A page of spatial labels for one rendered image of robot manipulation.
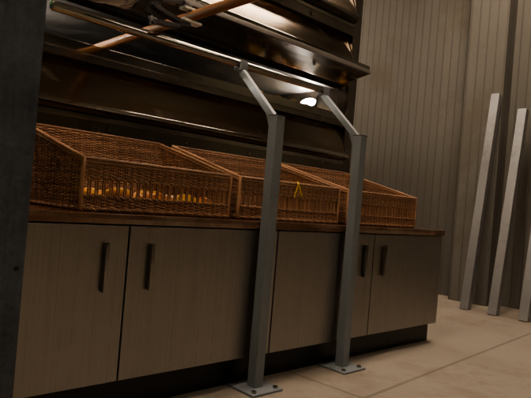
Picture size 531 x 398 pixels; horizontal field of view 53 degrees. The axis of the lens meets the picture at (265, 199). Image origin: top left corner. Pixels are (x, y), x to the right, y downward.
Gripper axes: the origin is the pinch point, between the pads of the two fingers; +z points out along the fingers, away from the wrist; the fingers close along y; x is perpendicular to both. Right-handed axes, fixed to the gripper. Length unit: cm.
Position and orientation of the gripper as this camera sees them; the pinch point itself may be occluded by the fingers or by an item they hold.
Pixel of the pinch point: (190, 16)
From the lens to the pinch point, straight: 176.1
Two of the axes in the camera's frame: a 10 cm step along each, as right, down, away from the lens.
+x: 6.9, 0.5, -7.2
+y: -0.8, 10.0, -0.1
